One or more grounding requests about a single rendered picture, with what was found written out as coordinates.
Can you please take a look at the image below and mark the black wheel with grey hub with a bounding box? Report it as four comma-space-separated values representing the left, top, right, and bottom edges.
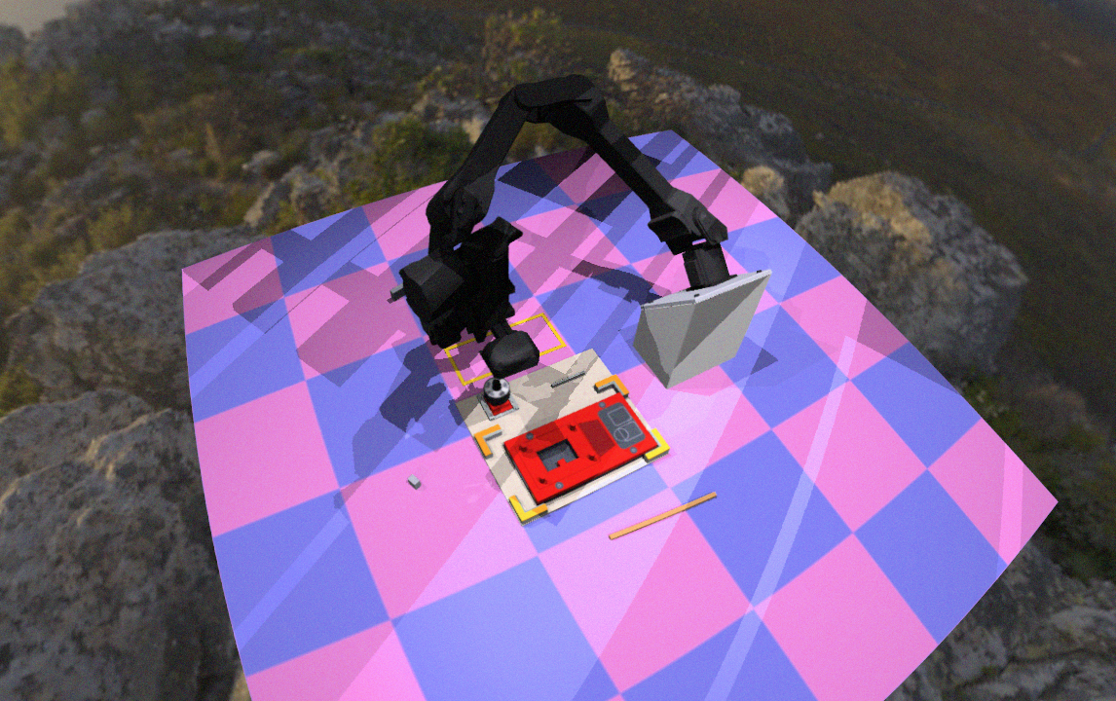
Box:
484, 377, 510, 406

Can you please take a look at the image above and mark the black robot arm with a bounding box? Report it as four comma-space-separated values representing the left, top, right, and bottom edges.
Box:
400, 74, 737, 349

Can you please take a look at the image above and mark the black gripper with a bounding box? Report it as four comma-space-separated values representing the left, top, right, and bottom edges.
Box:
465, 279, 539, 380

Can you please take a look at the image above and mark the yellow rectangular outline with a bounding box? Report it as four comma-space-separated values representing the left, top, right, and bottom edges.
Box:
444, 313, 566, 387

